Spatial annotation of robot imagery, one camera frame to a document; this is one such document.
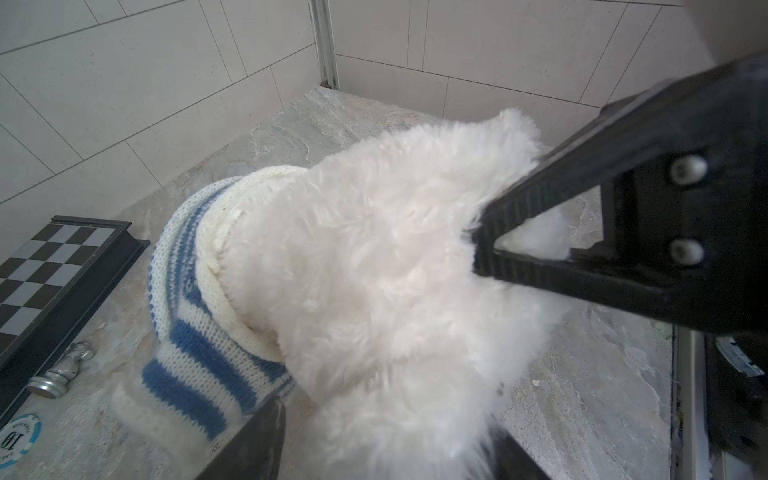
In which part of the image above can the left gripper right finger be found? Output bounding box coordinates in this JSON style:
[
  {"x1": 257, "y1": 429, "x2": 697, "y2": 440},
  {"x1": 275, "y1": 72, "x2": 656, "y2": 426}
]
[{"x1": 489, "y1": 426, "x2": 549, "y2": 480}]

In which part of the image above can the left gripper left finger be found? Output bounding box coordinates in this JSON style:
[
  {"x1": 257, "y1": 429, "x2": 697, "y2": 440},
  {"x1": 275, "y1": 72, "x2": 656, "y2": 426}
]
[{"x1": 196, "y1": 397, "x2": 286, "y2": 480}]

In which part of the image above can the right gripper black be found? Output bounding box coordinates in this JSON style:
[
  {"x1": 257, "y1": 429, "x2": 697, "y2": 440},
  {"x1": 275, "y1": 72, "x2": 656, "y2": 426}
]
[{"x1": 473, "y1": 55, "x2": 767, "y2": 334}]

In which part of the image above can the blue white striped sweater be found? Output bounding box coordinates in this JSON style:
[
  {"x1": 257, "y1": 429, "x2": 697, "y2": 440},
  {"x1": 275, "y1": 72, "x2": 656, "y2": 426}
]
[{"x1": 112, "y1": 165, "x2": 305, "y2": 470}]

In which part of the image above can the white teddy bear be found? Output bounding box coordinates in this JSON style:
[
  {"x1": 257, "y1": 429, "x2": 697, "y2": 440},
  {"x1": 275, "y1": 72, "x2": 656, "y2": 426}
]
[{"x1": 214, "y1": 109, "x2": 571, "y2": 479}]

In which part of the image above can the silver metal chess piece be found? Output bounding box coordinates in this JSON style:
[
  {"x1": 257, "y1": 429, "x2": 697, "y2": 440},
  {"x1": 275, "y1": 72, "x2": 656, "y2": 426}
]
[{"x1": 26, "y1": 341, "x2": 95, "y2": 399}]

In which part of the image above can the white blue poker chip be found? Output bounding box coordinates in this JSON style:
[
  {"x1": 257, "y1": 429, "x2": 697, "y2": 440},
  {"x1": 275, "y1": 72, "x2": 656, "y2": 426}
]
[{"x1": 0, "y1": 414, "x2": 42, "y2": 469}]

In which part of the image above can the black white chessboard box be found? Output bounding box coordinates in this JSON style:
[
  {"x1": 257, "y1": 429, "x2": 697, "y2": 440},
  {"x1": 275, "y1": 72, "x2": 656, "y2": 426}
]
[{"x1": 1, "y1": 216, "x2": 150, "y2": 424}]

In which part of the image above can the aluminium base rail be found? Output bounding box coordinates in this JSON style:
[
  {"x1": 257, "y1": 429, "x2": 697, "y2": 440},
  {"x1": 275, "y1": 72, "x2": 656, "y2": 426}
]
[{"x1": 670, "y1": 327, "x2": 718, "y2": 480}]

